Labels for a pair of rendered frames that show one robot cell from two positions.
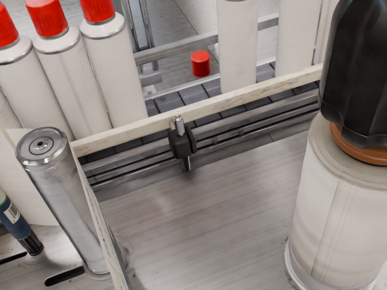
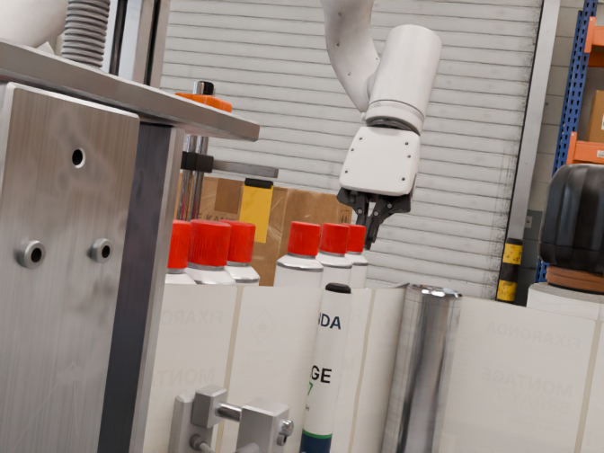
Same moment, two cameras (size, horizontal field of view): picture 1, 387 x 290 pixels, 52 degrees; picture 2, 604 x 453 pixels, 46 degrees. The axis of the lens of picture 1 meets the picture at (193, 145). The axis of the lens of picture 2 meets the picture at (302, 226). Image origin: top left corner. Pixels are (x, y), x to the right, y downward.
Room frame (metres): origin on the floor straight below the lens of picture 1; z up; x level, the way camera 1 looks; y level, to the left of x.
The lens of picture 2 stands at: (0.01, 0.54, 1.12)
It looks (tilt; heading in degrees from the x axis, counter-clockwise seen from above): 3 degrees down; 306
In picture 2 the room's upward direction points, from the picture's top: 8 degrees clockwise
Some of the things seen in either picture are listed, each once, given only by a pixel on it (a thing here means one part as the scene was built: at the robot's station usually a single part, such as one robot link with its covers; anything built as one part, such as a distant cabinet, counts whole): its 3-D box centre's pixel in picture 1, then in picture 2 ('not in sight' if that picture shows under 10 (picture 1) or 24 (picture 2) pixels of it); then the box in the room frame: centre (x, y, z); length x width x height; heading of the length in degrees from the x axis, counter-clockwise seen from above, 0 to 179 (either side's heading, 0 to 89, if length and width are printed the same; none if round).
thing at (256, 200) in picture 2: not in sight; (254, 209); (0.44, 0.02, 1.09); 0.03 x 0.01 x 0.06; 15
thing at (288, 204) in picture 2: not in sight; (262, 252); (0.89, -0.55, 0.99); 0.30 x 0.24 x 0.27; 99
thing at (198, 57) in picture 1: (200, 63); not in sight; (0.58, -0.03, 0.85); 0.03 x 0.03 x 0.03
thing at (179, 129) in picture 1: (184, 149); not in sight; (0.34, 0.01, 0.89); 0.03 x 0.03 x 0.12; 15
